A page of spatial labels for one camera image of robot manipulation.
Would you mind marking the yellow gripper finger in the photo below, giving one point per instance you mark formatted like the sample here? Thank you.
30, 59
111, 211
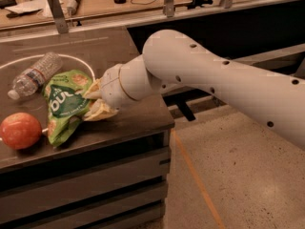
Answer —
99, 110
93, 92

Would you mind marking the grey handheld tool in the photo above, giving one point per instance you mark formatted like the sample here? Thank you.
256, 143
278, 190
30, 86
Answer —
72, 6

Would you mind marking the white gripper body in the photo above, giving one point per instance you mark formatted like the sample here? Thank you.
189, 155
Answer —
110, 86

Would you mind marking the green rice chip bag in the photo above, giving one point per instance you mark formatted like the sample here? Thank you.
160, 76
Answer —
66, 104

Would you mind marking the red apple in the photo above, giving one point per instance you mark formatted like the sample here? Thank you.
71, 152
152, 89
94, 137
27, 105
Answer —
20, 130

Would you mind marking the grey metal shelf rail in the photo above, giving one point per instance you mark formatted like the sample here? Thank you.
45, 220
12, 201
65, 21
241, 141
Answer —
276, 59

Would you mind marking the clear plastic water bottle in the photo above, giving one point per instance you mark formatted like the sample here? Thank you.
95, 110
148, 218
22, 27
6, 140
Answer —
31, 79

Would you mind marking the middle metal bracket post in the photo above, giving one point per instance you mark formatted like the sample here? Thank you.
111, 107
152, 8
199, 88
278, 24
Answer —
168, 8

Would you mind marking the wooden slat counter base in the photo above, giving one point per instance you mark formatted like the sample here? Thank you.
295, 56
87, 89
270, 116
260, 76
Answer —
92, 182

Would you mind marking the left metal bracket post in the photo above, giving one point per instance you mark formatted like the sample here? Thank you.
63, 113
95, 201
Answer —
58, 16

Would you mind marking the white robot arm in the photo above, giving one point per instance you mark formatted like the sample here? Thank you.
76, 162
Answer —
171, 59

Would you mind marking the white paper sheet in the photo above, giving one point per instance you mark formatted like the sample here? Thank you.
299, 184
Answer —
28, 6

